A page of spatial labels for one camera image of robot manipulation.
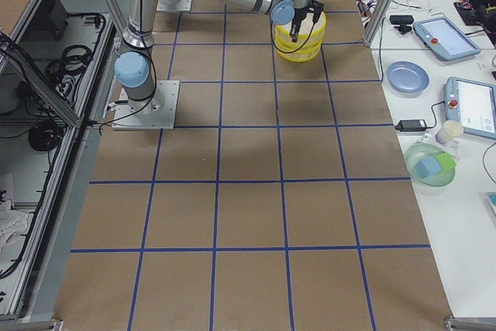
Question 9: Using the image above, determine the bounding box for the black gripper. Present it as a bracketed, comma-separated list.
[289, 0, 324, 43]

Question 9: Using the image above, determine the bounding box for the black webcam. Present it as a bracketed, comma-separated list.
[389, 15, 414, 35]

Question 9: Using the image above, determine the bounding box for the blue plate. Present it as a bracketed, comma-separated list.
[386, 60, 430, 98]

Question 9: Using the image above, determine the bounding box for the teach pendant far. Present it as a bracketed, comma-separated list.
[412, 16, 481, 61]

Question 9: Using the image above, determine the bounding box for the teach pendant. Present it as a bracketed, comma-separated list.
[412, 16, 481, 61]
[444, 77, 495, 140]

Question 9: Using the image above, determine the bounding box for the black power adapter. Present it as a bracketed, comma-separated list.
[394, 119, 428, 132]

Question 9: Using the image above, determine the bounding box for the paper cup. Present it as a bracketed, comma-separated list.
[435, 120, 463, 145]

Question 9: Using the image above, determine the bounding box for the teach pendant near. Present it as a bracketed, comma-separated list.
[444, 77, 495, 140]

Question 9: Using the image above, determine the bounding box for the green bowl with blocks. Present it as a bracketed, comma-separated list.
[405, 143, 456, 188]

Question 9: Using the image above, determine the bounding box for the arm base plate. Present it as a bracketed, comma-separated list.
[157, 0, 192, 13]
[111, 80, 180, 130]

